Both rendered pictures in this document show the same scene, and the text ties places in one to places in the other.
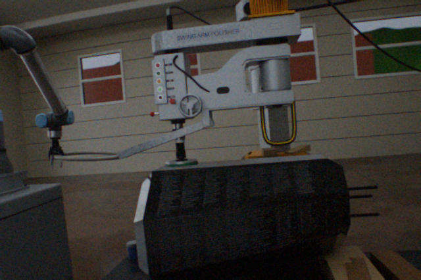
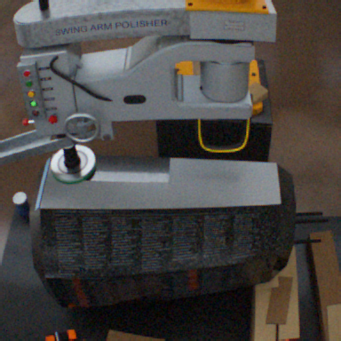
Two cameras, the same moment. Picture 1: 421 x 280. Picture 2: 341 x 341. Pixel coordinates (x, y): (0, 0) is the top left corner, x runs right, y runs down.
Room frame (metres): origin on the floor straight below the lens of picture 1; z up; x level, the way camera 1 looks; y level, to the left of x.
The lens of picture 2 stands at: (0.56, -0.12, 2.45)
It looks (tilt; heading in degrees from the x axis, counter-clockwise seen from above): 48 degrees down; 356
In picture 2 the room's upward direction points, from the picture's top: 3 degrees counter-clockwise
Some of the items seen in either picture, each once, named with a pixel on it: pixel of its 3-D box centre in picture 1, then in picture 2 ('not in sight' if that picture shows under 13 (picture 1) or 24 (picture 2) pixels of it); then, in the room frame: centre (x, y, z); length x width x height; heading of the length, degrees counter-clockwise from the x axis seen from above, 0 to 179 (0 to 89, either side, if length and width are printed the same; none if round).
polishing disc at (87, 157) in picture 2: (181, 161); (72, 162); (2.15, 0.20, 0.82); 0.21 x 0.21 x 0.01
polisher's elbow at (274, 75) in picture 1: (274, 77); (224, 68); (2.07, -0.45, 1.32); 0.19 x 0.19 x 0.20
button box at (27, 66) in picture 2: (159, 81); (32, 91); (2.04, 0.28, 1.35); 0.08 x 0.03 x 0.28; 83
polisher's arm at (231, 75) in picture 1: (233, 87); (154, 79); (2.08, -0.19, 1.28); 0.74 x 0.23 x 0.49; 83
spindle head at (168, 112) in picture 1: (187, 89); (74, 79); (2.14, 0.12, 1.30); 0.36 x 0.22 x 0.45; 83
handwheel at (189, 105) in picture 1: (191, 106); (83, 122); (2.01, 0.10, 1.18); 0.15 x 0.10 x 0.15; 83
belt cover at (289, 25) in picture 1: (223, 40); (138, 13); (2.10, -0.15, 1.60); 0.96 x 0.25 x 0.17; 83
